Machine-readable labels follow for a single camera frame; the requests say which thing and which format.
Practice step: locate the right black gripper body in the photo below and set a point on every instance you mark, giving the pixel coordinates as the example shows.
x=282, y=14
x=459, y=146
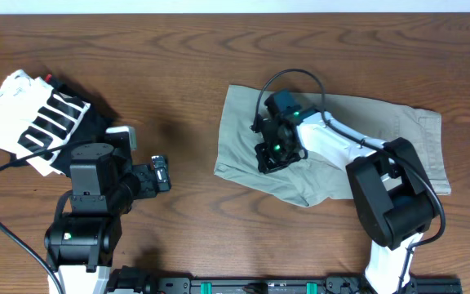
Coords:
x=277, y=154

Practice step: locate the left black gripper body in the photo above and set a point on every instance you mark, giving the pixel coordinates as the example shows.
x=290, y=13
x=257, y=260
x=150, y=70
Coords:
x=153, y=180

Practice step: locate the grey-green shorts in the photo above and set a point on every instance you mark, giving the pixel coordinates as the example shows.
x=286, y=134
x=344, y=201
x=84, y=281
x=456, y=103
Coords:
x=314, y=179

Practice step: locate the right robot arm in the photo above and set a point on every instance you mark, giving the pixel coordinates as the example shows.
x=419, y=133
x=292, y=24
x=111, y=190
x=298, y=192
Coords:
x=394, y=199

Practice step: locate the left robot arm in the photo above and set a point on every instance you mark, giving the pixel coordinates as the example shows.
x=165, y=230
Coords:
x=80, y=244

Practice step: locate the white black printed folded shirt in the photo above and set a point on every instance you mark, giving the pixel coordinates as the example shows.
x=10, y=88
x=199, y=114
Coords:
x=38, y=114

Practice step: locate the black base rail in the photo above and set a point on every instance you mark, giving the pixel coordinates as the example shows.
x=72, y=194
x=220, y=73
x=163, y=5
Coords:
x=259, y=286

